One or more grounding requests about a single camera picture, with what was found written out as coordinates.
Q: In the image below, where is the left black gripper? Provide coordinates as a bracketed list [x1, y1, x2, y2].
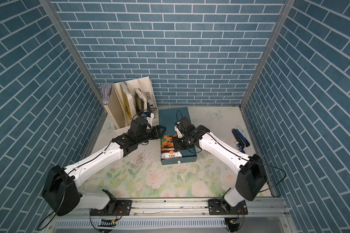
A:
[136, 125, 167, 145]

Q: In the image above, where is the orange flower seed bag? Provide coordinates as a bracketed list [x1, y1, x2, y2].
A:
[160, 135, 182, 160]

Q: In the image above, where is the teal three-drawer cabinet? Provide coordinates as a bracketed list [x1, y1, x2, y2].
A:
[159, 107, 197, 166]

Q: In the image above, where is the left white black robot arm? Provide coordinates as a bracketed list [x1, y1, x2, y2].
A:
[42, 117, 166, 216]

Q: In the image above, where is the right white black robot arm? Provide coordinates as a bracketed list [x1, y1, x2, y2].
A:
[174, 117, 267, 215]

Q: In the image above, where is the dark sunflower cover book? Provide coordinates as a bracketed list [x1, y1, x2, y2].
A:
[135, 88, 148, 117]

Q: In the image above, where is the yellow cover book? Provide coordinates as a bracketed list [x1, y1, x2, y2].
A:
[120, 82, 137, 125]

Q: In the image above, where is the white file organizer rack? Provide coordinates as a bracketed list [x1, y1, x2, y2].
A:
[103, 77, 158, 130]

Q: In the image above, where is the floral table mat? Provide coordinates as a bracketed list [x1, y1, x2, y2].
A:
[81, 106, 249, 198]

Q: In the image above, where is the small blue white tube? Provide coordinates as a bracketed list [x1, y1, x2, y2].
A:
[235, 141, 245, 153]

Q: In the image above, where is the black stapler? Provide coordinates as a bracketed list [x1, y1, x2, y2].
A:
[232, 129, 245, 149]

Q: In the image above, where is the blue stapler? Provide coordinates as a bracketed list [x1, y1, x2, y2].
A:
[235, 129, 250, 147]

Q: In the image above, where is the purple striped folder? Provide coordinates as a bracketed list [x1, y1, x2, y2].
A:
[101, 83, 112, 105]

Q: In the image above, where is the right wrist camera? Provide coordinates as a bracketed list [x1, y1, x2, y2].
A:
[174, 122, 183, 138]

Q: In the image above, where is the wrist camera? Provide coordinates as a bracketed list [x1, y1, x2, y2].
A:
[174, 122, 183, 138]
[142, 112, 155, 124]

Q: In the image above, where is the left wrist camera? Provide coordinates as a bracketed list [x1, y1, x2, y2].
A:
[142, 112, 155, 124]

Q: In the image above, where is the aluminium mounting rail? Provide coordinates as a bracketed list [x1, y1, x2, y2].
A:
[48, 196, 289, 219]

